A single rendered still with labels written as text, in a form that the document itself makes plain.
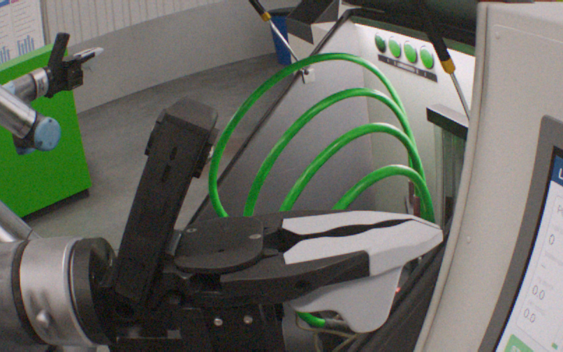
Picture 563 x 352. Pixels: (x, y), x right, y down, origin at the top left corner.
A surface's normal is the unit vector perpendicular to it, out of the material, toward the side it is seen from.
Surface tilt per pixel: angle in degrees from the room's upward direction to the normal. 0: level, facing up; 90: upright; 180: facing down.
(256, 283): 82
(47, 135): 90
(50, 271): 40
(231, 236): 8
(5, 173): 90
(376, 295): 82
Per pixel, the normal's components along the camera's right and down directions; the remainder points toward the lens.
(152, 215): 0.02, 0.24
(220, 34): 0.47, 0.30
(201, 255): -0.14, -0.95
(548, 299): -0.92, 0.04
